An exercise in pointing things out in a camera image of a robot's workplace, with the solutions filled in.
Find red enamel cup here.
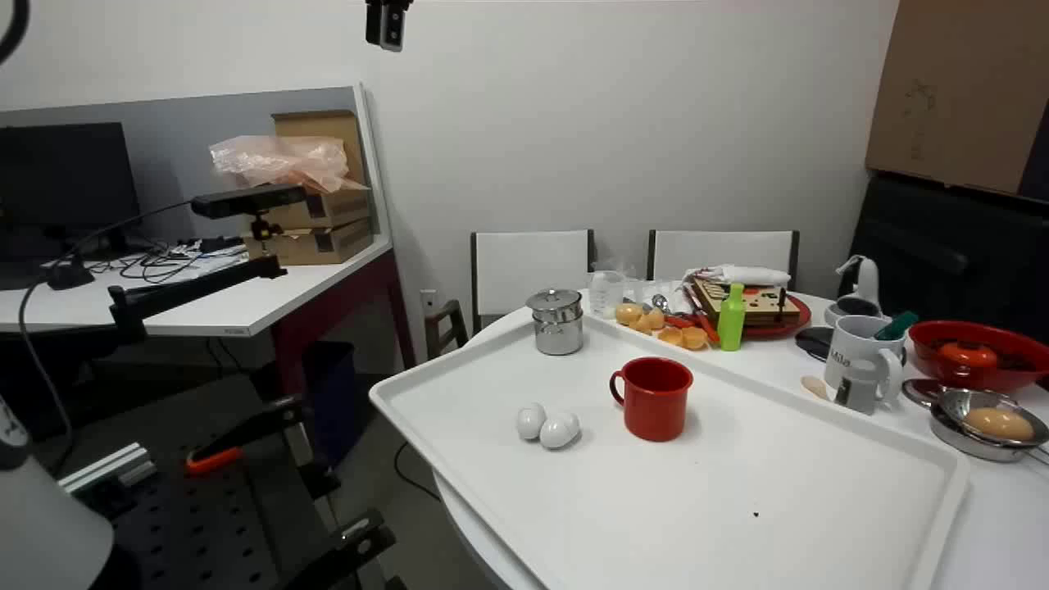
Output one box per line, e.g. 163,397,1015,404
608,356,700,447

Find tall cardboard box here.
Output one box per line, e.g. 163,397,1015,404
270,110,370,191

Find pink plastic bag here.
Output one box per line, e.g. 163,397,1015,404
207,133,353,198

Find flat cardboard box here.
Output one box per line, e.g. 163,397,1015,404
244,184,382,269

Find grey desk partition panel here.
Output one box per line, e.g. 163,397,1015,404
0,84,394,250

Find white desk with red leg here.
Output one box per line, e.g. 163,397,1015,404
0,234,416,400

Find black metal bar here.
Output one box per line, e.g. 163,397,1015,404
106,254,289,346

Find clear drinking glass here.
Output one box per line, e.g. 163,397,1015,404
588,267,633,323

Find black computer monitor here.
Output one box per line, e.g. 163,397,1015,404
0,123,143,288

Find dark blue waste bin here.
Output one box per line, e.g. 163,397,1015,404
301,337,361,468

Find white plastic egg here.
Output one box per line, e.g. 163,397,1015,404
516,400,549,447
539,412,585,454

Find green plastic bottle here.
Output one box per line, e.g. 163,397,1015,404
715,281,750,356

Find wooden toy box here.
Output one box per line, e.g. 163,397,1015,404
682,273,807,327

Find red round plate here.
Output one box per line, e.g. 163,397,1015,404
664,288,815,346

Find white kettle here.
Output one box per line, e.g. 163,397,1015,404
832,254,885,311

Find large cardboard sheet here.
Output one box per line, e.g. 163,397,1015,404
867,0,1049,202

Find white pitcher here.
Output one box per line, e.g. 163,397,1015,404
821,311,913,419

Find white serving tray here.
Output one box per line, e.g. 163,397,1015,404
366,311,974,590

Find teal utensil in pitcher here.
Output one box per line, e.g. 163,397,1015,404
871,309,921,346

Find black cabinet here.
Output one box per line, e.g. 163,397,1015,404
848,174,1049,346

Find orange toy in bowl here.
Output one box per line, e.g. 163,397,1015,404
939,340,1005,374

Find red bowl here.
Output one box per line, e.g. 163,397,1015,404
907,320,1049,395

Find metal bowl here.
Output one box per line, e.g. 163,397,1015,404
927,387,1049,465

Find beige toy egg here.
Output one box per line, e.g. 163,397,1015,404
963,404,1035,444

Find black stereo camera on stand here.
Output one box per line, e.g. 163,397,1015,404
190,184,311,245

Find white chair with black frame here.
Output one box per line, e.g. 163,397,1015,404
469,227,596,336
646,227,805,288

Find black clamp with orange handle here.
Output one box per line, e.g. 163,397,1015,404
182,395,311,480

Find black cable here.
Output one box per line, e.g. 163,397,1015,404
12,273,82,477

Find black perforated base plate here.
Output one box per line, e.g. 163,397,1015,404
95,465,401,590

